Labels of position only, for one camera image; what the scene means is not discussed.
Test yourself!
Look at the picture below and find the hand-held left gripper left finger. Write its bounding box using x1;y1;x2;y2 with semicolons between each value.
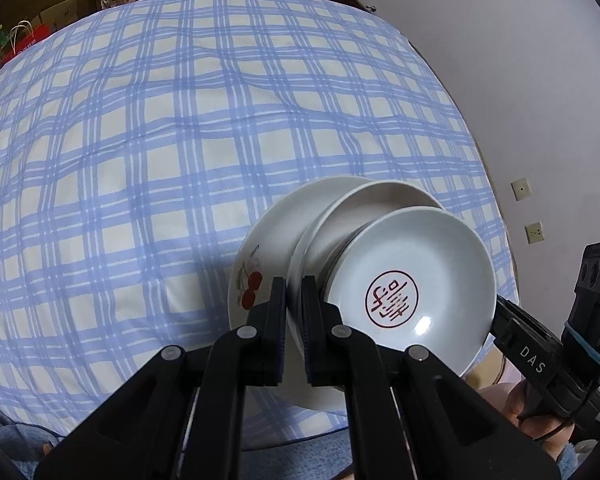
34;276;287;480

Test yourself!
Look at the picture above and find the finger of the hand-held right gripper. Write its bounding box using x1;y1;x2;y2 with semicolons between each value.
489;294;563;383

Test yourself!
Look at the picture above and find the blue rubber band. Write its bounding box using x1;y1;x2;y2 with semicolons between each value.
565;324;600;373

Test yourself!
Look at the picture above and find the person's right hand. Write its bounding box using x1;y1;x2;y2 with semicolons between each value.
505;382;576;463

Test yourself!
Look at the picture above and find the black cable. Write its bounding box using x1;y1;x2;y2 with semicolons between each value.
527;385;598;443

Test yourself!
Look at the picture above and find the red paper bag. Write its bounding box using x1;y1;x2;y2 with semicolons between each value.
2;21;48;63

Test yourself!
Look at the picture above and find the cardboard box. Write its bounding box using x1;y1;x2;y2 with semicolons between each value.
40;0;81;26

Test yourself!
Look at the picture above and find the white cherry print plate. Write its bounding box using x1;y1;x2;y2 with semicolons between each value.
227;175;376;411

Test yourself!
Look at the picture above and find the large white bowl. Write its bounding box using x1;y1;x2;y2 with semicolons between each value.
286;180;448;396

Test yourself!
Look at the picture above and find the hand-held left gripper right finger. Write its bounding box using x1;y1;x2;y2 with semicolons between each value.
301;275;563;480

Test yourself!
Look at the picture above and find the blue plaid cloth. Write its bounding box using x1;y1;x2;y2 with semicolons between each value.
0;0;518;451

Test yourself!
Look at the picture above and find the blue fleece cloth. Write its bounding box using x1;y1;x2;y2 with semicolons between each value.
0;395;361;480

